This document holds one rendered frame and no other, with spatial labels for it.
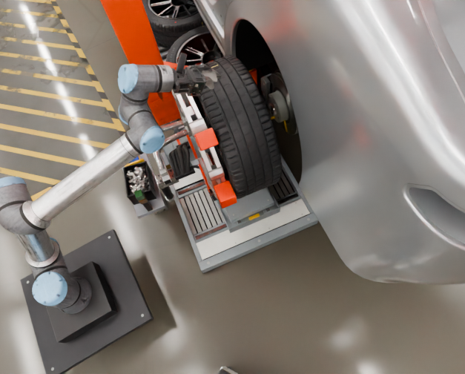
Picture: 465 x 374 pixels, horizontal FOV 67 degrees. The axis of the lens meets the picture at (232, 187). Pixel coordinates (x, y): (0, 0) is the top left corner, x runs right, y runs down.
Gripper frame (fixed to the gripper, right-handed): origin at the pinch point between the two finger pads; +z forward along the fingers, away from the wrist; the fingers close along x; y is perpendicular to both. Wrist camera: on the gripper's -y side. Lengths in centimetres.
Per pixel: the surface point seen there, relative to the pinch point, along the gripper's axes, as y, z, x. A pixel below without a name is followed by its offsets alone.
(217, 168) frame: 24.4, 1.9, -29.1
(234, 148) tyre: 22.8, 5.6, -16.9
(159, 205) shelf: 6, -2, -94
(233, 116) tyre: 12.5, 6.3, -9.6
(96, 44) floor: -199, 18, -155
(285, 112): 4.6, 44.9, -19.1
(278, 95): -3.5, 43.2, -15.9
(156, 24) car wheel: -136, 39, -80
